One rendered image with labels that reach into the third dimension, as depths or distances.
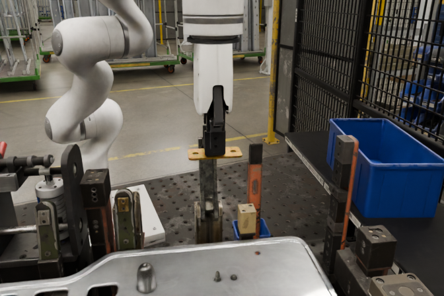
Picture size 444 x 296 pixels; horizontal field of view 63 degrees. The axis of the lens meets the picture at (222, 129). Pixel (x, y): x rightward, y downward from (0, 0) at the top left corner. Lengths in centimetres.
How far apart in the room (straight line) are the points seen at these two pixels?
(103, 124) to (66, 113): 13
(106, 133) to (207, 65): 77
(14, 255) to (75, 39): 48
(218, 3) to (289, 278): 49
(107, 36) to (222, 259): 53
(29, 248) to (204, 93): 59
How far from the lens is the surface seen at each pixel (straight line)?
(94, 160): 123
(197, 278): 71
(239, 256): 76
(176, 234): 135
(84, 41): 85
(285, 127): 372
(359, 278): 76
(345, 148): 81
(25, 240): 97
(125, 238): 81
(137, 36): 89
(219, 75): 49
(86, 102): 105
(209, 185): 77
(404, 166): 84
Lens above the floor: 148
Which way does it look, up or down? 20 degrees down
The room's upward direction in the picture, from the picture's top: straight up
